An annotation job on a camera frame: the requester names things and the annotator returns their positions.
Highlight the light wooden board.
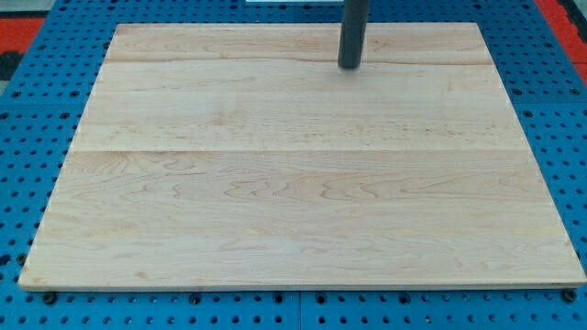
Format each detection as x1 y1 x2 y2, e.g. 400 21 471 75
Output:
18 23 586 292

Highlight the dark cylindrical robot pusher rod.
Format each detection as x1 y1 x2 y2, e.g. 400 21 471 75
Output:
338 0 371 70

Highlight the black bolt front left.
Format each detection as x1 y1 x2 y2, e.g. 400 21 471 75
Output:
42 291 58 305

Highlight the black bolt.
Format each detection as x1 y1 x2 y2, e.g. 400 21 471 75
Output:
42 291 58 305
561 289 577 303

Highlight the black bolt front right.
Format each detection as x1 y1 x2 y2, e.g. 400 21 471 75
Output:
561 289 577 303

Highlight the blue perforated metal base plate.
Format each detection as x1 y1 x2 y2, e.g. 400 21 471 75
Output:
1 1 586 329

